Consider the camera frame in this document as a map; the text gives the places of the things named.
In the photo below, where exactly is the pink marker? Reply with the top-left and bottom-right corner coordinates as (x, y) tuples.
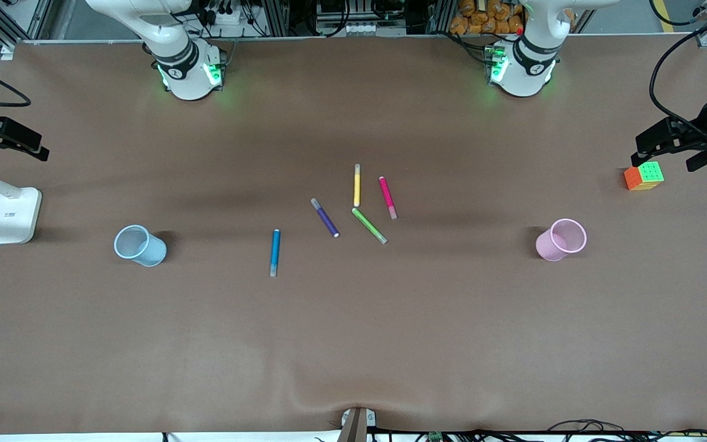
(379, 176), (398, 220)

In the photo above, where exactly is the colourful puzzle cube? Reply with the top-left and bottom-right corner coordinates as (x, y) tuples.
(624, 161), (665, 192)

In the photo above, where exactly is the blue mesh cup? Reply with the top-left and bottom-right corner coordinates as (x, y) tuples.
(114, 225), (168, 267)

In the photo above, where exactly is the pink mesh cup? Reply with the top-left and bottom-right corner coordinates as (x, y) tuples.
(536, 219), (588, 262)

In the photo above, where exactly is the bag of orange snacks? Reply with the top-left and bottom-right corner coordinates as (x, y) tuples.
(450, 0), (526, 36)

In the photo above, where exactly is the white power strip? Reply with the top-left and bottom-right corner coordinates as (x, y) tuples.
(203, 0), (250, 25)

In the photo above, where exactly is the purple marker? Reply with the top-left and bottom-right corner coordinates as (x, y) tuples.
(311, 198), (340, 238)

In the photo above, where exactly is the green marker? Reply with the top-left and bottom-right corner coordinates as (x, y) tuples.
(352, 207), (388, 245)

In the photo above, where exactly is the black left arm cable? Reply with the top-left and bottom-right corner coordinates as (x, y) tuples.
(649, 11), (707, 143)

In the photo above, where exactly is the black looped floor cable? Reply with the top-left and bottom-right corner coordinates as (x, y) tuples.
(547, 419), (627, 438)

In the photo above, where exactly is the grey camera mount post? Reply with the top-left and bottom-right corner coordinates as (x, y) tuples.
(338, 406), (376, 442)

